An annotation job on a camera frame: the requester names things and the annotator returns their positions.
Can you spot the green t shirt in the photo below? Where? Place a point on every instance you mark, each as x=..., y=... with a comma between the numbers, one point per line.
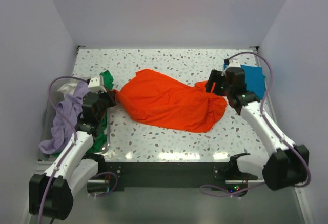
x=84, y=108

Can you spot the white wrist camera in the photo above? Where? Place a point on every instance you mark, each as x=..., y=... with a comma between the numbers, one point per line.
x=228, y=63
x=96, y=84

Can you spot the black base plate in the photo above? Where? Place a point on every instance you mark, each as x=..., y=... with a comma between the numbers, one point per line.
x=168, y=175

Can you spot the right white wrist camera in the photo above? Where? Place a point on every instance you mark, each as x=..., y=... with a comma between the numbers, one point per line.
x=228, y=63

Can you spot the lavender t shirt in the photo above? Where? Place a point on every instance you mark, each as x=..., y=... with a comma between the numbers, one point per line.
x=63, y=126

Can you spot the orange t shirt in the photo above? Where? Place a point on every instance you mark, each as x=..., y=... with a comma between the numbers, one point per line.
x=155, y=99

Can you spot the white t shirt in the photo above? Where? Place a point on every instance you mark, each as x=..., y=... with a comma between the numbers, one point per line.
x=67, y=88

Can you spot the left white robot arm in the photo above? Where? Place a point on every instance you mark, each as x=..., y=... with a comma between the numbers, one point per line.
x=52, y=192

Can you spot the clear plastic bin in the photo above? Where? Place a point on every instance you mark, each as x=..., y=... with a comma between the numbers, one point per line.
x=93, y=128

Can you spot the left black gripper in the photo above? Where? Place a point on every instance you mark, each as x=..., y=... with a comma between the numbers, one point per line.
x=110, y=95

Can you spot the folded blue t shirt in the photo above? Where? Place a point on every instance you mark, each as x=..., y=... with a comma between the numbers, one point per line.
x=255, y=80

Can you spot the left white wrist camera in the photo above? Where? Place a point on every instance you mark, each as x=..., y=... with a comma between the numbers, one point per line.
x=96, y=84

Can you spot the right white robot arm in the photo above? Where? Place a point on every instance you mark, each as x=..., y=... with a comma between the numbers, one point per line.
x=287, y=164

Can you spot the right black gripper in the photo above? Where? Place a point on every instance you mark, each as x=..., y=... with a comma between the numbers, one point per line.
x=216, y=76

